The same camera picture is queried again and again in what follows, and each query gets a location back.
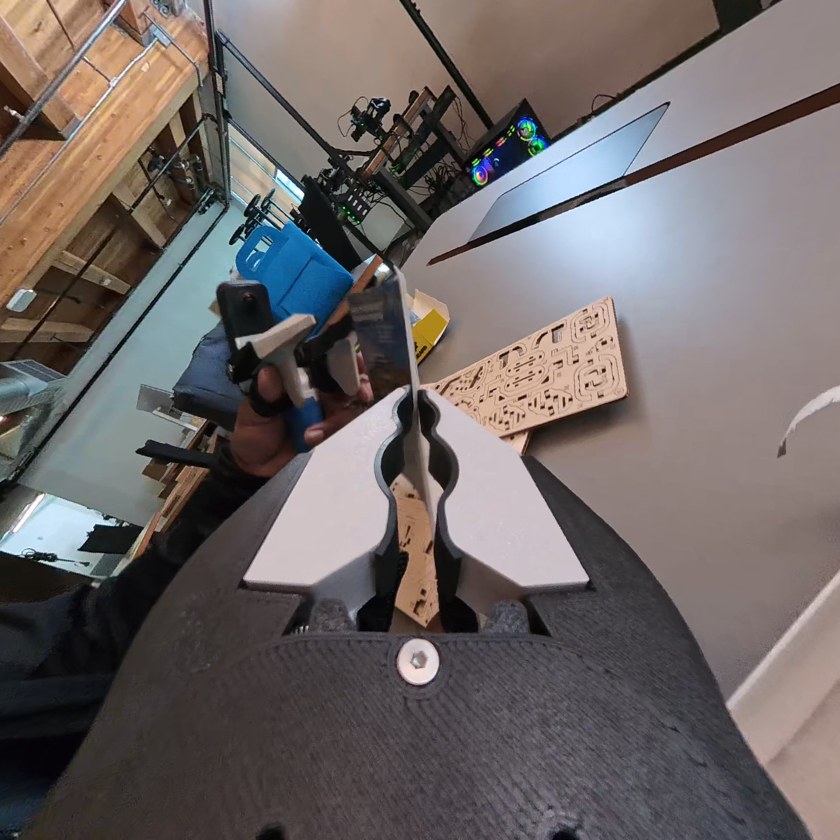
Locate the person's left forearm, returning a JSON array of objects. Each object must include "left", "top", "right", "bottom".
[{"left": 0, "top": 459, "right": 277, "bottom": 756}]

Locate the small wooden puzzle sheet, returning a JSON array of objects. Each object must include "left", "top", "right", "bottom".
[{"left": 420, "top": 295, "right": 630, "bottom": 439}]

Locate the curled cardboard strip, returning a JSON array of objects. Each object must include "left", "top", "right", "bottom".
[{"left": 777, "top": 386, "right": 840, "bottom": 458}]

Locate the computer case with rgb fans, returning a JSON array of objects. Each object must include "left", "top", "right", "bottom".
[{"left": 463, "top": 98, "right": 552, "bottom": 186}]

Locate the silver monitor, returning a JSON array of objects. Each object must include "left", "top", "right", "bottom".
[{"left": 136, "top": 382, "right": 181, "bottom": 416}]

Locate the blue fabric chair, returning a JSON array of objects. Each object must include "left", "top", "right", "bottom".
[{"left": 172, "top": 325, "right": 245, "bottom": 424}]

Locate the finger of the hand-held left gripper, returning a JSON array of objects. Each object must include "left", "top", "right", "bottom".
[
  {"left": 327, "top": 335, "right": 363, "bottom": 396},
  {"left": 235, "top": 314, "right": 317, "bottom": 361}
]

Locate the brown wooden table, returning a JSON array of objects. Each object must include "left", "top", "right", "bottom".
[{"left": 351, "top": 252, "right": 388, "bottom": 293}]

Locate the blue felt bag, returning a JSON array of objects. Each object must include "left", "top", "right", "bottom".
[{"left": 231, "top": 221, "right": 355, "bottom": 329}]

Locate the black monitor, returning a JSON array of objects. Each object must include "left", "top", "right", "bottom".
[{"left": 301, "top": 176, "right": 365, "bottom": 266}]

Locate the low wooden table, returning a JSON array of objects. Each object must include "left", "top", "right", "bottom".
[{"left": 141, "top": 420, "right": 227, "bottom": 559}]

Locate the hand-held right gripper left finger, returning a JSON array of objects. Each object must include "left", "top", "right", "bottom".
[{"left": 243, "top": 387, "right": 421, "bottom": 634}]

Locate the silver air duct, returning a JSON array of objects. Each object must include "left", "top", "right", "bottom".
[{"left": 0, "top": 379, "right": 63, "bottom": 422}]

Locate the instruction booklet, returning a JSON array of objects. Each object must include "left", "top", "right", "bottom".
[{"left": 346, "top": 266, "right": 439, "bottom": 522}]

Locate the vent grille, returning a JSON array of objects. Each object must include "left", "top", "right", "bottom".
[{"left": 0, "top": 360, "right": 67, "bottom": 385}]

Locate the flat desk mat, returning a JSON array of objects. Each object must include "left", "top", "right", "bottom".
[{"left": 468, "top": 101, "right": 672, "bottom": 245}]

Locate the black metal workbench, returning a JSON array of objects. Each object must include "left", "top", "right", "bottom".
[{"left": 315, "top": 85, "right": 463, "bottom": 221}]

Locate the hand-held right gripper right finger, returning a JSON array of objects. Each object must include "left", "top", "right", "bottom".
[{"left": 417, "top": 390, "right": 590, "bottom": 634}]

